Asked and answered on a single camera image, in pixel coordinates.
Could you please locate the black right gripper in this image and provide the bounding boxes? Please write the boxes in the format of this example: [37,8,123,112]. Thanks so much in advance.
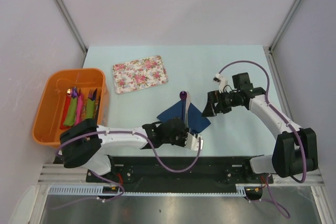
[201,89,240,118]

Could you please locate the dark blue paper napkin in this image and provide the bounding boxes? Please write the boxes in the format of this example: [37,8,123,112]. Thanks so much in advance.
[156,101,211,133]

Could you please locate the purple metal spoon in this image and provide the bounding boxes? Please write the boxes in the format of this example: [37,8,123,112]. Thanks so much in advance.
[180,91,187,121]

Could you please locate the silver table knife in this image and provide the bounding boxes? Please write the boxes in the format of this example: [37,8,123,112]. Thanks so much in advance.
[185,91,191,127]

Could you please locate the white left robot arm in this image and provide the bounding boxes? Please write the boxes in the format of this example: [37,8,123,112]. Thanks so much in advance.
[56,118,203,182]

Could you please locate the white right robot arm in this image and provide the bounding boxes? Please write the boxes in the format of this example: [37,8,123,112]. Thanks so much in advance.
[202,72,318,183]

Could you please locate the green napkin roll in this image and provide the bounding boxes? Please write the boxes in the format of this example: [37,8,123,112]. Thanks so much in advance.
[84,98,95,119]
[63,98,78,126]

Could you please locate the pink napkin roll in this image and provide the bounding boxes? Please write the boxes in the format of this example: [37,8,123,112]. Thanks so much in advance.
[73,94,84,126]

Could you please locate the red napkin roll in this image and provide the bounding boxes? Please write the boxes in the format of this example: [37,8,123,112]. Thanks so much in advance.
[59,95,71,130]

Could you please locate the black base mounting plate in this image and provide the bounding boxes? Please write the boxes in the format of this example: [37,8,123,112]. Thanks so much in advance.
[86,155,274,200]

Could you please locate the floral rectangular tray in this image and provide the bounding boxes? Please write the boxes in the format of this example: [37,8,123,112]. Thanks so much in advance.
[112,55,169,94]

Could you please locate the orange plastic basket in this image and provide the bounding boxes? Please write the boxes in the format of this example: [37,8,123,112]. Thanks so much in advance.
[32,68,109,148]

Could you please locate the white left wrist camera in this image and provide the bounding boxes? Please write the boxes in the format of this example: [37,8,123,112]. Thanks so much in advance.
[185,133,203,152]

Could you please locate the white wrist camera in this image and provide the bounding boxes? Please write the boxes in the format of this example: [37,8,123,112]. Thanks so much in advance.
[185,133,203,152]
[213,73,228,93]

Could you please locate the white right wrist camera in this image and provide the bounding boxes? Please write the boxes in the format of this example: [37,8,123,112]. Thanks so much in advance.
[213,73,228,93]

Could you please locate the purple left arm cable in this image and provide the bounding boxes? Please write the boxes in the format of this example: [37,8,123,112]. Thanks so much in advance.
[52,131,205,209]

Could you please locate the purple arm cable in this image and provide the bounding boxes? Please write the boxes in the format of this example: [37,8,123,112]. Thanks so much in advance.
[219,60,308,219]
[52,131,205,209]

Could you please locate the white slotted cable duct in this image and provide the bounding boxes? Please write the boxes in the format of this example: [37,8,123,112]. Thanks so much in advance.
[48,185,103,196]

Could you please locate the aluminium frame rail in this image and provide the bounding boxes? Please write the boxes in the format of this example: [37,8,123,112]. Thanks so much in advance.
[38,164,88,185]

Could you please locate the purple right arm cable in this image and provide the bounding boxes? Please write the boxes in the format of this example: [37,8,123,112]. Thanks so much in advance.
[219,60,308,219]

